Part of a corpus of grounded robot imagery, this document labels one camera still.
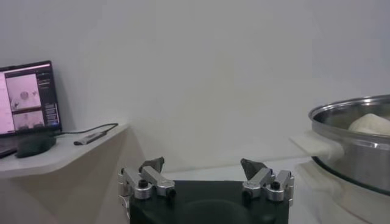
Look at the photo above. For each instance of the silver usb hub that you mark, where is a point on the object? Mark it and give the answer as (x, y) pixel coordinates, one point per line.
(90, 138)

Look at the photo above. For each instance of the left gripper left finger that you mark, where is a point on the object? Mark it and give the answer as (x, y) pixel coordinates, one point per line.
(155, 179)

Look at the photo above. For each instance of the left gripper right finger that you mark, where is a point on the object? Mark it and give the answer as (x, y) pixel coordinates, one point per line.
(260, 181)

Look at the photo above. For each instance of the white steamed baozi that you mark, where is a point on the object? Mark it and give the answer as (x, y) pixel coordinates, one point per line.
(370, 124)

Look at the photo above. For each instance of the stainless steel steamer basket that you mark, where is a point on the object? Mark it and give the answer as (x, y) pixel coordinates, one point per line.
(365, 167)

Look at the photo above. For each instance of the cream electric cooker pot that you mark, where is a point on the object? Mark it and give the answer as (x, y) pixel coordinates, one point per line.
(320, 147)

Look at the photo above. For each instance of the black laptop beside mouse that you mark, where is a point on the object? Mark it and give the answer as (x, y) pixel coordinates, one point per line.
(24, 97)

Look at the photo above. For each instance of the white side table with mouse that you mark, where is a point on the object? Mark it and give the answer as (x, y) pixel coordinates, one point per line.
(61, 155)

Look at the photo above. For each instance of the black computer mouse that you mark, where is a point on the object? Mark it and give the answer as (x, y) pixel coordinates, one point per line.
(35, 145)

